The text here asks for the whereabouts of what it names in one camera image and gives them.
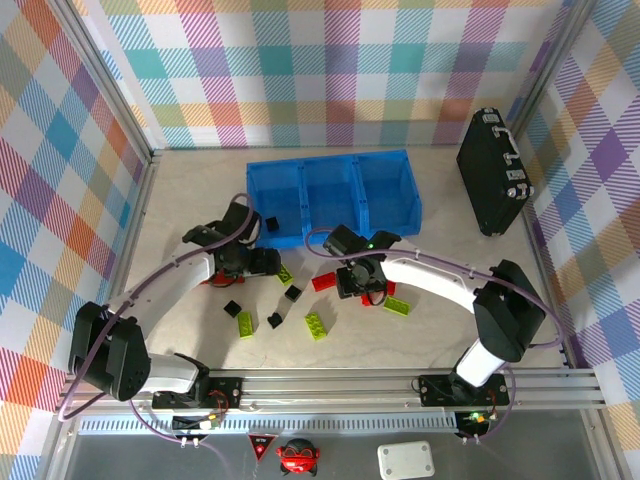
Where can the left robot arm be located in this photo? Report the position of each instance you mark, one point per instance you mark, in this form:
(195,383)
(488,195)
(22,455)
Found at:
(170,280)

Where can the blue three-compartment bin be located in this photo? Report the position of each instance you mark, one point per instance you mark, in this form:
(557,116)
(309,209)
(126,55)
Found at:
(330,195)

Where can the long red lego bar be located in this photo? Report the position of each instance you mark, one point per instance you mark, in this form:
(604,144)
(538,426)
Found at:
(240,280)

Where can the aluminium mounting rail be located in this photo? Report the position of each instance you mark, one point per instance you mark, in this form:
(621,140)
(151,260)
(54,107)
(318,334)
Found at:
(325,390)

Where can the green lego brick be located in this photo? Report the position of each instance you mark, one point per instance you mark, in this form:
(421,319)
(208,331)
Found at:
(316,325)
(398,305)
(245,324)
(286,275)

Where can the small controller board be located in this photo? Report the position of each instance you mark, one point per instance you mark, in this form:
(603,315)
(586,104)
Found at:
(475,419)
(197,423)

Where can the red emergency button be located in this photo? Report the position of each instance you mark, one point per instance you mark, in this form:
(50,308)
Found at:
(298,457)

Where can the black briefcase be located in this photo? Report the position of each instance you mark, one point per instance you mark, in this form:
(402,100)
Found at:
(487,175)

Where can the white plastic box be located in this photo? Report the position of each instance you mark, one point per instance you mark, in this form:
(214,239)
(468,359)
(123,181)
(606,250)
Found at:
(405,459)

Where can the small black lego brick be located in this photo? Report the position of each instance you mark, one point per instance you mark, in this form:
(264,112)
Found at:
(275,320)
(293,293)
(232,308)
(271,223)

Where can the aluminium frame post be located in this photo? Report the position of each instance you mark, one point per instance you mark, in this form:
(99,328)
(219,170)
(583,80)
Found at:
(550,65)
(107,75)

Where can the red triangle sign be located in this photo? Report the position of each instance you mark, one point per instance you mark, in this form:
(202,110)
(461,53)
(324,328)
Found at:
(261,445)

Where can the aluminium frame side rail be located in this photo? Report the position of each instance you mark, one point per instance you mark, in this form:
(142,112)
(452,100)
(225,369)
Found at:
(545,280)
(140,210)

